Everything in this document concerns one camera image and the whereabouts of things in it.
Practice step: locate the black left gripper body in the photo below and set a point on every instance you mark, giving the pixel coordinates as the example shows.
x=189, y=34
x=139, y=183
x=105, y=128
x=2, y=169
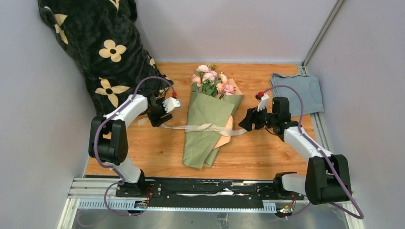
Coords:
x=155, y=114

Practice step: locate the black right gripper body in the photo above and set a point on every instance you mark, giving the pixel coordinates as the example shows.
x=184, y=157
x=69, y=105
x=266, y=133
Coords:
x=262, y=118

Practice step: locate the peach green wrapping paper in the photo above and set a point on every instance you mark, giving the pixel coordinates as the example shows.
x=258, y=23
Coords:
x=209, y=126

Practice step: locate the pink fake flower bunch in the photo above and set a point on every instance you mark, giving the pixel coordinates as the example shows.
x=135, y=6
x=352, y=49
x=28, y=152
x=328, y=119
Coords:
x=208, y=81

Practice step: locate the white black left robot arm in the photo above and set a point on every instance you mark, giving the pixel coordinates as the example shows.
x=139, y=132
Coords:
x=109, y=140

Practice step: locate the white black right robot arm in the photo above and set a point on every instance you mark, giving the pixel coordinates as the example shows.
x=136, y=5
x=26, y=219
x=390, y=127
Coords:
x=327, y=178

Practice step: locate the light blue denim cloth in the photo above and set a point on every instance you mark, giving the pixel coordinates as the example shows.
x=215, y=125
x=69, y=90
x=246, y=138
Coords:
x=308, y=88

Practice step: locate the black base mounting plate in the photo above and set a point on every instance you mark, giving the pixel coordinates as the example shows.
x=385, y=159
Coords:
x=208, y=194

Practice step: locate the black floral plush blanket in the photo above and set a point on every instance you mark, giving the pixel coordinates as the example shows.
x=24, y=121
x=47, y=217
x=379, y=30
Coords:
x=102, y=39

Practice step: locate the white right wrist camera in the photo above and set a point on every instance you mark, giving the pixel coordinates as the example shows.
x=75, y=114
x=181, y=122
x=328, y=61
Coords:
x=263, y=99

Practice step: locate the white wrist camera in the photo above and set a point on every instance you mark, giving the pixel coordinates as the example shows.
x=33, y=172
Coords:
x=263, y=99
x=171, y=104

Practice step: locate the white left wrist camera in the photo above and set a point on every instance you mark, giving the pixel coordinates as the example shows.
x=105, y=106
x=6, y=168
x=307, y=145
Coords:
x=171, y=104

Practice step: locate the aluminium frame rails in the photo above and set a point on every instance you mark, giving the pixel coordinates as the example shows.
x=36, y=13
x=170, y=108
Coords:
x=99, y=193

